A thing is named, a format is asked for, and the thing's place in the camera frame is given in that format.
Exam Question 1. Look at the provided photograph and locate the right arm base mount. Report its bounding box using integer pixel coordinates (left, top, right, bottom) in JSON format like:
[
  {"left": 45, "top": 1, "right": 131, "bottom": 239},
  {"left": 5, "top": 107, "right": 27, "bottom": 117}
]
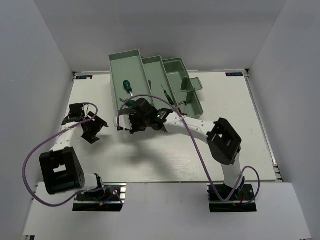
[{"left": 207, "top": 183, "right": 257, "bottom": 213}]

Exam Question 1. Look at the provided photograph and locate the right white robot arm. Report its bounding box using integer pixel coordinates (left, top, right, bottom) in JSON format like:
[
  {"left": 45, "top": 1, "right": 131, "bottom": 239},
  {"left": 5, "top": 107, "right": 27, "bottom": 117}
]
[{"left": 115, "top": 94, "right": 244, "bottom": 200}]

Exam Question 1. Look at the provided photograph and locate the green plastic toolbox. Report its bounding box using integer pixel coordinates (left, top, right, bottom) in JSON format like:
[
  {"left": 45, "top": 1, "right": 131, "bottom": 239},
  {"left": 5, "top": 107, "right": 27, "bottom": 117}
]
[{"left": 109, "top": 49, "right": 204, "bottom": 119}]

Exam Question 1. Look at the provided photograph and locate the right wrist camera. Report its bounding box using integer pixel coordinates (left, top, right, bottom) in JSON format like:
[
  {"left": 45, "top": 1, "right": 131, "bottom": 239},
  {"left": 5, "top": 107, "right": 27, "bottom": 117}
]
[{"left": 113, "top": 116, "right": 121, "bottom": 131}]

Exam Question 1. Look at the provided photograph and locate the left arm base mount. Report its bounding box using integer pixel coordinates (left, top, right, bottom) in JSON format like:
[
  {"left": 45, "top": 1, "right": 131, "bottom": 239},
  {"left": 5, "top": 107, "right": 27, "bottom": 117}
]
[{"left": 72, "top": 183, "right": 127, "bottom": 212}]

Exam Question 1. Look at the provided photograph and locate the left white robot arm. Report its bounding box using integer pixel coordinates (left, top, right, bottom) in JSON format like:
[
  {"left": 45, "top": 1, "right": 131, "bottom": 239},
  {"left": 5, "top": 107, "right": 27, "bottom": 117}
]
[{"left": 39, "top": 103, "right": 108, "bottom": 200}]

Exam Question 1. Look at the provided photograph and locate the green stubby screwdriver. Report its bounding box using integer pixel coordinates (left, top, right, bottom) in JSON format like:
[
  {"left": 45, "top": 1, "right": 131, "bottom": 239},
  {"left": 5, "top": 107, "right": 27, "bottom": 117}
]
[
  {"left": 119, "top": 98, "right": 136, "bottom": 107},
  {"left": 122, "top": 80, "right": 133, "bottom": 97}
]

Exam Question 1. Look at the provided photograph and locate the dark green slim screwdriver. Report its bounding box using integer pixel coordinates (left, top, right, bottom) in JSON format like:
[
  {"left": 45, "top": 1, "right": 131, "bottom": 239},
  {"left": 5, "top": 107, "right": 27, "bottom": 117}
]
[{"left": 161, "top": 86, "right": 175, "bottom": 106}]

